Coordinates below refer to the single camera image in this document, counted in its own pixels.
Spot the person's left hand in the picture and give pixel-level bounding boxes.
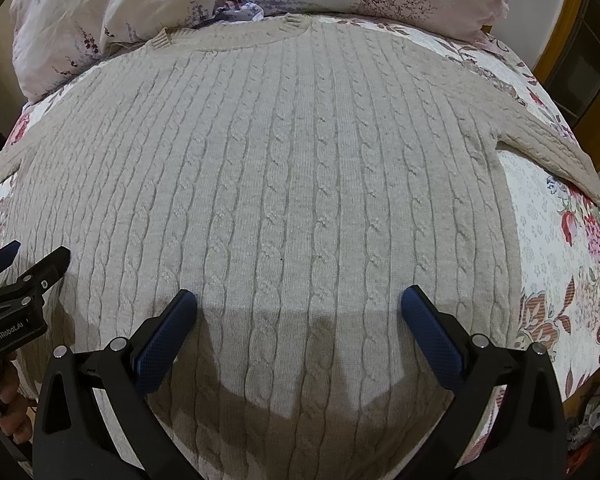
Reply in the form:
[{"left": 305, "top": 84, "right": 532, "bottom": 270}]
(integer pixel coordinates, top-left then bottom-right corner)
[{"left": 0, "top": 352, "right": 33, "bottom": 444}]

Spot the clutter beside bed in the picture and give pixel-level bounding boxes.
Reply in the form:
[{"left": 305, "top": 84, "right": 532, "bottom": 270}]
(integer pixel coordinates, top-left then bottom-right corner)
[{"left": 564, "top": 377, "right": 600, "bottom": 454}]

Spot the floral quilted bedspread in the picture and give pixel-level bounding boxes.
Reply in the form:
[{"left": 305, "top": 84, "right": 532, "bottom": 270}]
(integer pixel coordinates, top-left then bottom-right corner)
[{"left": 0, "top": 15, "right": 600, "bottom": 480}]

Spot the pink floral pillow left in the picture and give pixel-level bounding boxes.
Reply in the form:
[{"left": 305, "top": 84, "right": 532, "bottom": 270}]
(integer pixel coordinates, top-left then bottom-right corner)
[{"left": 10, "top": 0, "right": 228, "bottom": 103}]

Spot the wooden cabinet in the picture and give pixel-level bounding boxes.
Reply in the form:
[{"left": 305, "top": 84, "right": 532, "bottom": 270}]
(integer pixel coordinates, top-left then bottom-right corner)
[{"left": 533, "top": 0, "right": 600, "bottom": 170}]

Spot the beige cable-knit sweater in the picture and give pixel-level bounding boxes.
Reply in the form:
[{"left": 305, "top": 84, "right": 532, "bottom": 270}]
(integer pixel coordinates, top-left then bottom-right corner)
[{"left": 0, "top": 13, "right": 600, "bottom": 480}]

